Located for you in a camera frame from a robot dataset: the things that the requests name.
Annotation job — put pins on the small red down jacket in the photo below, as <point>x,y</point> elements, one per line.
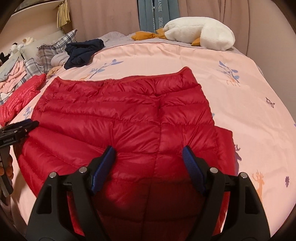
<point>21,97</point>

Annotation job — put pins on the pink deer print duvet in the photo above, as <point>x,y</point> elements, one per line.
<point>240,100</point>

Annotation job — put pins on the white goose plush toy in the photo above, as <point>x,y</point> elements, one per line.
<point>200,31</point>

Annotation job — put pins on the grey plaid pillow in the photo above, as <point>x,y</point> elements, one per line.
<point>37,59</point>

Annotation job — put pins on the navy blue garment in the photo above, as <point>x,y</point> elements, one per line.
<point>80,53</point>

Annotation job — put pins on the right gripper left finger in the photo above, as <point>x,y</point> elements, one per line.
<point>63,209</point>

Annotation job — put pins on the beige folded garment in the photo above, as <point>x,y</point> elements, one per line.
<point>59,59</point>

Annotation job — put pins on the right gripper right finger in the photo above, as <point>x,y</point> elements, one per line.
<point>245,218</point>

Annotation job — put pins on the person's left hand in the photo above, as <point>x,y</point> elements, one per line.
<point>9,171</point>

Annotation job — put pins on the yellow tassel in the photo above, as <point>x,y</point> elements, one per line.
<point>63,14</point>

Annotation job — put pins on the small orange garment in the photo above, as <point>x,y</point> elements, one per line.
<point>53,71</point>

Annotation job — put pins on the pile of pink clothes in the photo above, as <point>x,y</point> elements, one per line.
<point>11,74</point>

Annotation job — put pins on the large red down jacket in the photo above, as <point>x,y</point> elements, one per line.
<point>148,194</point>

